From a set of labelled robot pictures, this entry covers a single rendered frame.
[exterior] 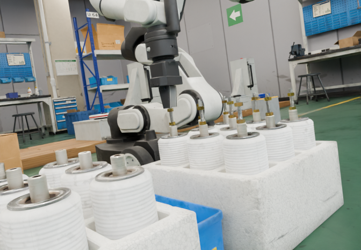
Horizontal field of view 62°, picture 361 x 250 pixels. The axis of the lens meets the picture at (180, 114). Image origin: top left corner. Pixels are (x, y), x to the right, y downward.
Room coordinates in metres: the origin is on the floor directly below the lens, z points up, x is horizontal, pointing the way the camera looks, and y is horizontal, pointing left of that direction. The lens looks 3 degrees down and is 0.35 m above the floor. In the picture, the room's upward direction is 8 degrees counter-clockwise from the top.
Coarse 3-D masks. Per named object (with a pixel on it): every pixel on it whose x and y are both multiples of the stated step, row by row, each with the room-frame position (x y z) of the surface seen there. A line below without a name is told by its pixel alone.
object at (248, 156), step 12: (228, 144) 0.65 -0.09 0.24; (240, 144) 0.63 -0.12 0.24; (252, 144) 0.63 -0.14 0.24; (264, 144) 0.65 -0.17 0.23; (228, 156) 0.65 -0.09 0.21; (240, 156) 0.63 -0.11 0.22; (252, 156) 0.63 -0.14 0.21; (264, 156) 0.64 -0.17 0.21; (228, 168) 0.65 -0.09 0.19; (240, 168) 0.63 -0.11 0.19; (252, 168) 0.63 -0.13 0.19; (264, 168) 0.64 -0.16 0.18
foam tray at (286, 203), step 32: (288, 160) 0.68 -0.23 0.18; (320, 160) 0.75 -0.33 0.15; (160, 192) 0.80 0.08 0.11; (192, 192) 0.70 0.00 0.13; (224, 192) 0.63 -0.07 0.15; (256, 192) 0.57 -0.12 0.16; (288, 192) 0.64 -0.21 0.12; (320, 192) 0.73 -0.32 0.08; (224, 224) 0.64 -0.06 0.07; (256, 224) 0.57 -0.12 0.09; (288, 224) 0.63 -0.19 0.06; (320, 224) 0.72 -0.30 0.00
